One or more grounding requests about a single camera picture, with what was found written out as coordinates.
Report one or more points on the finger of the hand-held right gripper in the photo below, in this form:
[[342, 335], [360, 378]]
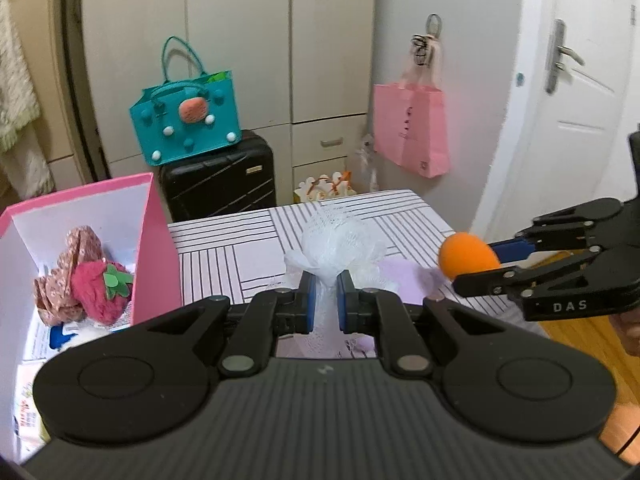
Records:
[[510, 250], [490, 282]]

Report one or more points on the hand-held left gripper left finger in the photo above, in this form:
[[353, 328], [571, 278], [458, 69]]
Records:
[[308, 302]]

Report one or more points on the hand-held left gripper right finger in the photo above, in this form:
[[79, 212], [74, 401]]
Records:
[[344, 302]]

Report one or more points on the orange makeup sponge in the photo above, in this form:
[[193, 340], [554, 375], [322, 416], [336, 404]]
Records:
[[465, 255]]

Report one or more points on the white mesh bath sponge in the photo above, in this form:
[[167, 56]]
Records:
[[340, 245]]

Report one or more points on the pink cardboard box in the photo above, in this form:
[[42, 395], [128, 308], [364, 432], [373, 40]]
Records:
[[150, 260]]

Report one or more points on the red strawberry plush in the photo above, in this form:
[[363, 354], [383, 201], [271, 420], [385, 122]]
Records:
[[92, 290]]

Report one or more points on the blue wet wipes packet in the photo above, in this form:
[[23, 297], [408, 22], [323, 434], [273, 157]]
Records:
[[62, 336]]

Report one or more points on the floral fabric scrunchie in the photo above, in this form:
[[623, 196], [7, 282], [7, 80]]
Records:
[[55, 280]]

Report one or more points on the lilac cloth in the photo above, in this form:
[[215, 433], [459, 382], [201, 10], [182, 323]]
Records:
[[400, 280]]

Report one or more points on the striped white table cloth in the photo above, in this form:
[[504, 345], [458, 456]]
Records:
[[240, 255]]

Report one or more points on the white orange gift bag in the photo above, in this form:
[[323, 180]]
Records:
[[325, 190]]

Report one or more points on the white door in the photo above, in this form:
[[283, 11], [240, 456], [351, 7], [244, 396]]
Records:
[[590, 160]]

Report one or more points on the clear plastic bag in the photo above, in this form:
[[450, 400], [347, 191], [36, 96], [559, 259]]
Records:
[[367, 157]]

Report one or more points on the black suitcase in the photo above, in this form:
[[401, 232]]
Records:
[[220, 185]]

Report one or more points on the pink shopping bag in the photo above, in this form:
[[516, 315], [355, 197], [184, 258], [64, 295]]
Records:
[[410, 125]]

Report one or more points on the teal felt handbag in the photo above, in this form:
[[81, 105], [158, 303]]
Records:
[[220, 110]]

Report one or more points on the beige wardrobe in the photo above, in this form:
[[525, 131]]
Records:
[[240, 60]]

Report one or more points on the printed paper sheet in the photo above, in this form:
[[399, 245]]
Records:
[[30, 410]]

